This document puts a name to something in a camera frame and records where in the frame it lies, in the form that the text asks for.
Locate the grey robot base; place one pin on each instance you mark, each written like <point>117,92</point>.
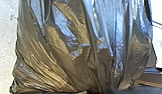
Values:
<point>155,75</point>

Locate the black trash bag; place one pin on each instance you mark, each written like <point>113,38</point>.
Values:
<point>80,46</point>

